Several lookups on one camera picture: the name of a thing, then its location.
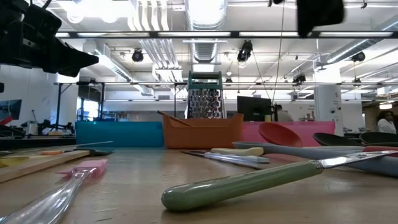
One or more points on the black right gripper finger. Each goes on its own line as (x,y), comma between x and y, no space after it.
(320,17)

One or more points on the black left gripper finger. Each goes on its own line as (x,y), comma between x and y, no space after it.
(74,59)

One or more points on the all-black kitchen spoon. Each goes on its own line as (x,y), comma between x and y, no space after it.
(335,140)

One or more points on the grey kitchen spatula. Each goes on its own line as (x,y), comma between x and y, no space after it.
(373,165)

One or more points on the all-steel table knife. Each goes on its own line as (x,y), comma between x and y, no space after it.
(239,160)

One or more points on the black background robot arm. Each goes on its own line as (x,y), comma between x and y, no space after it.
(46,124)

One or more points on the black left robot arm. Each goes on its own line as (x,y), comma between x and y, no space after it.
(9,7)

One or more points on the red angled object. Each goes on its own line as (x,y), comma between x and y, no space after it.
(6,120)

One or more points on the white container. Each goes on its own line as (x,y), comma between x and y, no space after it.
(32,128)

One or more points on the blue plastic bin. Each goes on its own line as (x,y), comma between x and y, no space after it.
(118,133)

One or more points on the person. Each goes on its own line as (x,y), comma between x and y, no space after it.
(283,115)
(386,124)

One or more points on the black computer monitor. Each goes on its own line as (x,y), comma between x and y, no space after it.
(253,109)

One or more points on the yellow cup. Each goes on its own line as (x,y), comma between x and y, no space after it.
(268,118)

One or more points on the pink plastic bin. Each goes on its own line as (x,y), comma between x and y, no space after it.
(314,132)

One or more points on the orange plastic bin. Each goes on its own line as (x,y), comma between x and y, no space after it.
(202,133)

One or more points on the white rectangular air duct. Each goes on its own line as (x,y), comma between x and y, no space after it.
(107,60)

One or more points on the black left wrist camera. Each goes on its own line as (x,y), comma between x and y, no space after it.
(40,21)

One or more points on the black background workstation frame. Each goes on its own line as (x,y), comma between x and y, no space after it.
(58,105)

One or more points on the black ceiling-hung camera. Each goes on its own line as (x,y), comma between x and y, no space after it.
(359,57)
(137,56)
(299,79)
(245,51)

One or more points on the dark blue wall screen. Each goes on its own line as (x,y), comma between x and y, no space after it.
(11,109)

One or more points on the black overhead frame bar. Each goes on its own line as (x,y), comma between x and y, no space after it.
(233,34)

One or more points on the silver round air duct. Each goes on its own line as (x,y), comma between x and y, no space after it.
(205,18)

